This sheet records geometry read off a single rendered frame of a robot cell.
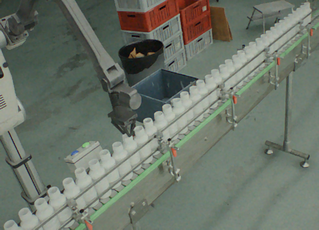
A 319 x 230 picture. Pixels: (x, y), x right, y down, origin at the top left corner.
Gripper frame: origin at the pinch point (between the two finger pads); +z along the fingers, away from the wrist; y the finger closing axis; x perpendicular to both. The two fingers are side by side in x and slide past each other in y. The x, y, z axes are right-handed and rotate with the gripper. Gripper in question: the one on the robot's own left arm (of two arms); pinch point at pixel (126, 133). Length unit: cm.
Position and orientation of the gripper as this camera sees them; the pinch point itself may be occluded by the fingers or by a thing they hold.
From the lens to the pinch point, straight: 142.2
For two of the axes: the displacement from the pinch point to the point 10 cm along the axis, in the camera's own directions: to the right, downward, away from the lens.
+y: -7.3, -2.6, 6.3
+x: -6.6, 4.9, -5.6
